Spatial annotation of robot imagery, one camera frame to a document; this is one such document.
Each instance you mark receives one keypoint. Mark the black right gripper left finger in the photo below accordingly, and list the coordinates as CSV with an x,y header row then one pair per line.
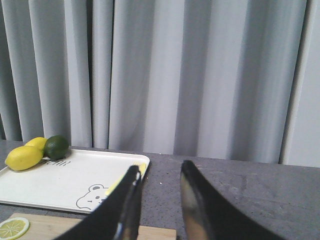
x,y
118,217

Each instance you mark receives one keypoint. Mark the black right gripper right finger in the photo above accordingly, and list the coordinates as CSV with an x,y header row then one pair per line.
x,y
208,215

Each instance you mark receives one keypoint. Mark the lemon slice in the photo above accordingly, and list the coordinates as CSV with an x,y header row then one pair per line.
x,y
14,228

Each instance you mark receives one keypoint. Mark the grey curtain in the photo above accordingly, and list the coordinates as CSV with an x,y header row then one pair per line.
x,y
227,79

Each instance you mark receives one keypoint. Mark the yellow lemon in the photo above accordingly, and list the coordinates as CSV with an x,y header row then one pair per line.
x,y
37,142
23,157

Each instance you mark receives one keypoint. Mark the white bear tray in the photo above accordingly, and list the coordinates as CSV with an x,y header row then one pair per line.
x,y
76,183

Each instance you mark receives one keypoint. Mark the wooden cutting board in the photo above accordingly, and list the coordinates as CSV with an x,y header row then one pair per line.
x,y
43,227

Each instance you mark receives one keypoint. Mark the green lime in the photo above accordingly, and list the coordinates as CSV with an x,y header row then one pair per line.
x,y
56,147

